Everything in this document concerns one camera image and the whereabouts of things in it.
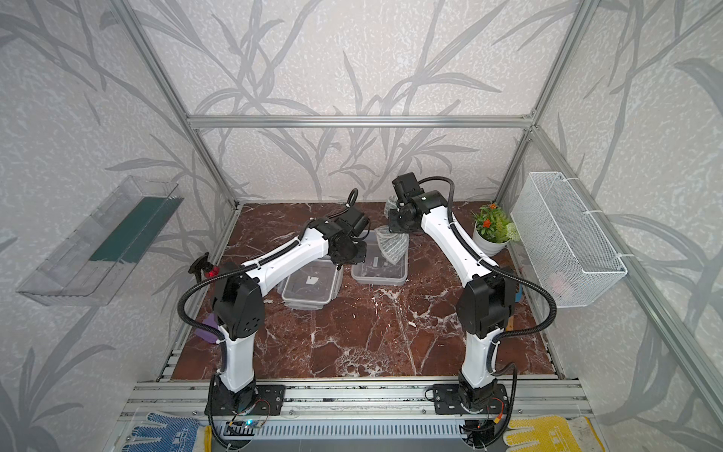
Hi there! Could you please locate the grey striped cloth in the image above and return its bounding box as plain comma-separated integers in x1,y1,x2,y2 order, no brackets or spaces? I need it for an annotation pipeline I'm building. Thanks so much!
375,226,410,265

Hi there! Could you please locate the translucent plastic lunch box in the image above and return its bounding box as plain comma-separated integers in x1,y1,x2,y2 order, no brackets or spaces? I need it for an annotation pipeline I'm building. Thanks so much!
351,232,409,286

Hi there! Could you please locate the translucent lunch box lid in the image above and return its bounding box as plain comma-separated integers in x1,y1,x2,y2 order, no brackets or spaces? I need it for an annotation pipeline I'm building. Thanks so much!
281,258,344,311

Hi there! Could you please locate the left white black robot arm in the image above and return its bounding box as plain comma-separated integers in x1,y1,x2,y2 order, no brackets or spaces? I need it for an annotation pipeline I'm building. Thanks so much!
213,210,369,395

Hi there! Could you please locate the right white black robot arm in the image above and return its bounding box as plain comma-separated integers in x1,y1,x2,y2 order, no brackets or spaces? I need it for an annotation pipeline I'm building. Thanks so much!
387,191,515,405

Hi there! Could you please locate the potted plant white pot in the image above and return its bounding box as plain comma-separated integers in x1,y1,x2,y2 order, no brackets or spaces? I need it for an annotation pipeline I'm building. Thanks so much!
473,203,521,257

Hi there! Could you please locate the pink item in basket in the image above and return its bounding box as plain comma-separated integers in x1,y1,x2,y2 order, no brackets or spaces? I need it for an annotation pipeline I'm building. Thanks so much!
547,271,574,299

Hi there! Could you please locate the purple scoop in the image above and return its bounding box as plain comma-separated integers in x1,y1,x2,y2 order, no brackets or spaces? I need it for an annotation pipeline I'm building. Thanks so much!
194,313,222,345

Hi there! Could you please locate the green sheet in shelf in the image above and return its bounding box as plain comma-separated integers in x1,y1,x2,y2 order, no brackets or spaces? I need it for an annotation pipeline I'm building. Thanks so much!
90,197,184,264

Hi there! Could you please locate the blue white work glove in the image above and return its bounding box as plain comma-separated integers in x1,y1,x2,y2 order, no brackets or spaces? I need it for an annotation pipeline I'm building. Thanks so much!
120,412,205,452

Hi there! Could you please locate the yellow work glove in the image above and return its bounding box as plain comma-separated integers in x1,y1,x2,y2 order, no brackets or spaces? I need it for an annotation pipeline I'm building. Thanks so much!
503,415,606,452

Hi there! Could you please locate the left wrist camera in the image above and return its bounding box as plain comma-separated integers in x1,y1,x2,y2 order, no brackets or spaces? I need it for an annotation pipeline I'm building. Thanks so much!
337,206,369,237

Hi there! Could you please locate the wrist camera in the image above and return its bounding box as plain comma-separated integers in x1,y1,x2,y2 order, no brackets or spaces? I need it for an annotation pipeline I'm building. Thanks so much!
337,206,369,237
393,173,424,203

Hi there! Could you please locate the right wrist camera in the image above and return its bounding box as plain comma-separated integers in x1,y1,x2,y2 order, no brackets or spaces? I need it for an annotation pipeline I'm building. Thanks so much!
393,173,424,203

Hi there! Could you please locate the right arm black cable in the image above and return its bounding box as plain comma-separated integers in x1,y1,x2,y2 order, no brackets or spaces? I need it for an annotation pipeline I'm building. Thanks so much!
417,175,558,374

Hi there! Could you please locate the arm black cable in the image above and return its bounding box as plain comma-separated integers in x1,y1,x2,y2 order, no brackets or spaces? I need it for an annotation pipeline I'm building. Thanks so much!
417,175,558,374
176,236,303,346

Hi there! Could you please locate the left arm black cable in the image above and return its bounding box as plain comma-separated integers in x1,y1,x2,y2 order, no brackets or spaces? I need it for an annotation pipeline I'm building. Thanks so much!
176,236,303,346

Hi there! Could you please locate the white wire mesh basket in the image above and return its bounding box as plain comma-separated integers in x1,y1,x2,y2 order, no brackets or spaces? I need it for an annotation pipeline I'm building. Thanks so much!
511,171,627,308

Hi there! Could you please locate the aluminium front rail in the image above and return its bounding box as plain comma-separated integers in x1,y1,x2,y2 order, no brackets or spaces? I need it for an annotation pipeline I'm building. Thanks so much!
119,375,594,421

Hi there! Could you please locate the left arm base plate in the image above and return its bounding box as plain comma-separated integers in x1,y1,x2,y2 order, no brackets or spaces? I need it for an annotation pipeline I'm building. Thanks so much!
204,382,286,416

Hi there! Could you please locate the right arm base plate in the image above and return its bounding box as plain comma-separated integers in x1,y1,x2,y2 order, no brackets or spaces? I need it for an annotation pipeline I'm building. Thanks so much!
431,380,508,417

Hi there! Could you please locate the clear acrylic wall shelf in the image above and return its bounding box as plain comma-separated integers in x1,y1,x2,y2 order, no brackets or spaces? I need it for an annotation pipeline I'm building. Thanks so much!
17,176,184,307

